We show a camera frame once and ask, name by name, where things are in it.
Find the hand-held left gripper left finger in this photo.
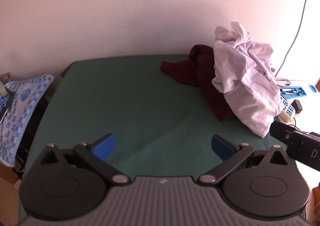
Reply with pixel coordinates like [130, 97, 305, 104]
[40, 134, 132, 188]

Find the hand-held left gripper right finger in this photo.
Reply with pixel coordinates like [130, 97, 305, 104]
[199, 134, 290, 188]

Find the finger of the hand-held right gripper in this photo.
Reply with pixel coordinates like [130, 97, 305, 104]
[270, 121, 295, 145]

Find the white shirt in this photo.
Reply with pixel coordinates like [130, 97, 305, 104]
[212, 21, 282, 138]

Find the beige keypad with blue buttons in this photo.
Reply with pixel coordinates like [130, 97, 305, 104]
[279, 95, 295, 123]

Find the black power adapter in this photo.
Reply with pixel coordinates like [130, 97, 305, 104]
[292, 99, 303, 115]

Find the blue pen tray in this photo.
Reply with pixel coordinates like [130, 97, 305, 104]
[279, 86, 308, 98]

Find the green table cover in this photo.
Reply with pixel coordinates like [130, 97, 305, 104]
[19, 54, 308, 219]

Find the dark red garment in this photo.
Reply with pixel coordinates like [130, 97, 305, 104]
[161, 45, 235, 121]

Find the blue patterned towel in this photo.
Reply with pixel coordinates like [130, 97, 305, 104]
[0, 74, 55, 168]

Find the plain cardboard box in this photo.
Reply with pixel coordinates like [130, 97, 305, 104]
[0, 164, 22, 191]

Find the dark teal stand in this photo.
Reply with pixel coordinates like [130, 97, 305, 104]
[5, 90, 16, 110]

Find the dark furniture frame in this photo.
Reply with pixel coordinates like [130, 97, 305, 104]
[15, 91, 50, 174]

